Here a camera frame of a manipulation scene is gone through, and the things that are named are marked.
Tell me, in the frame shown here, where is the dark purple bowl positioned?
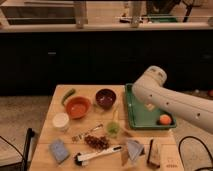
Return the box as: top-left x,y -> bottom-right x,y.
95,89 -> 116,110

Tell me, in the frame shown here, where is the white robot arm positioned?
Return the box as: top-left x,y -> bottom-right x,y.
132,66 -> 213,134

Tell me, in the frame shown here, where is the green plastic tray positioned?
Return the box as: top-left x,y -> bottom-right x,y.
125,83 -> 176,130

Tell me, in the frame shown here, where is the orange fruit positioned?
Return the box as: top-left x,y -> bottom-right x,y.
159,114 -> 172,125

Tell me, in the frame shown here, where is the grey folded cloth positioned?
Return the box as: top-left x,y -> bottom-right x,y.
126,139 -> 144,162

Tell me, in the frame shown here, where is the black tan board eraser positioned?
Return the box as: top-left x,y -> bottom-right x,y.
147,139 -> 161,168

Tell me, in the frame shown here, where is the brown grapes bunch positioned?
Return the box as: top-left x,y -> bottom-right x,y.
84,135 -> 109,150

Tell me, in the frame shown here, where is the orange bowl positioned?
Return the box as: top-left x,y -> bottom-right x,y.
65,96 -> 91,119

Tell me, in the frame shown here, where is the metal fork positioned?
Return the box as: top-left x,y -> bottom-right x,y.
71,124 -> 103,142

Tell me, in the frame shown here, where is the green cucumber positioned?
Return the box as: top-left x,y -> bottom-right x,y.
61,89 -> 76,106

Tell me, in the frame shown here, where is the white black scrub brush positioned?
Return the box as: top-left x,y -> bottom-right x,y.
74,146 -> 122,166

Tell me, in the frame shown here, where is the white cup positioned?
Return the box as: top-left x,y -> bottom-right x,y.
52,113 -> 69,131

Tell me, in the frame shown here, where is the blue sponge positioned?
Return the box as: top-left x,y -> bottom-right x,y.
49,139 -> 70,164

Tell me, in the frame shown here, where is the black cable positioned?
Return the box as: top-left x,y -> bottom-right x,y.
178,136 -> 213,171

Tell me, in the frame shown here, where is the black chair frame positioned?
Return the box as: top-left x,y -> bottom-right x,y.
0,128 -> 35,171

